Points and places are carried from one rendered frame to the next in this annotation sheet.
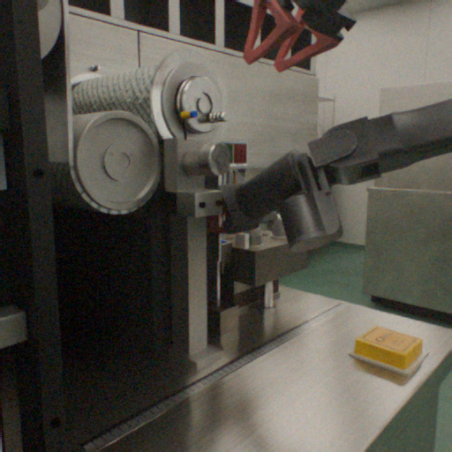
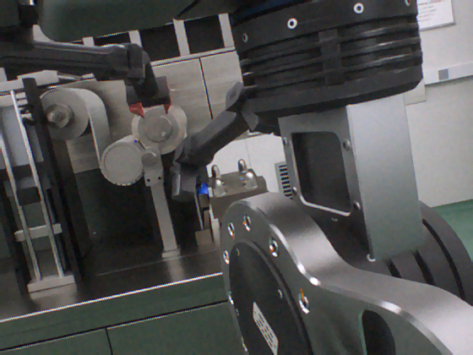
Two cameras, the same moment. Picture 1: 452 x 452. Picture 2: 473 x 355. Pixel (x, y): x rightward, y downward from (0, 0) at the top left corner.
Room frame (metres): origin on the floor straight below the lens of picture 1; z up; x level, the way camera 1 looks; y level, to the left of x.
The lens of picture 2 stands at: (-0.30, -1.15, 1.32)
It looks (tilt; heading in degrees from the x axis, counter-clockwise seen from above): 9 degrees down; 46
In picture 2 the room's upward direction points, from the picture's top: 11 degrees counter-clockwise
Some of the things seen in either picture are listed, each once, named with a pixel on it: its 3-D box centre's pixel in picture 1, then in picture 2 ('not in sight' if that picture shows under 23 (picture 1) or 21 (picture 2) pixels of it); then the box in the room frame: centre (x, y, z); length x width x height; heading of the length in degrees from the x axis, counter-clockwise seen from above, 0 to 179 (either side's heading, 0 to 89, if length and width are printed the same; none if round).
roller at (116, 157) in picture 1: (71, 160); (128, 157); (0.60, 0.22, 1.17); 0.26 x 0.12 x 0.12; 47
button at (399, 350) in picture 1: (388, 346); not in sight; (0.56, -0.24, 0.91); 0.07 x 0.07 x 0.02; 47
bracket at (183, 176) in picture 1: (195, 252); (160, 201); (0.55, 0.04, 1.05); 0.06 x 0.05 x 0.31; 47
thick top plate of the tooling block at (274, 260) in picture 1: (204, 244); (235, 190); (0.85, 0.04, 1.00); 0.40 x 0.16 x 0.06; 47
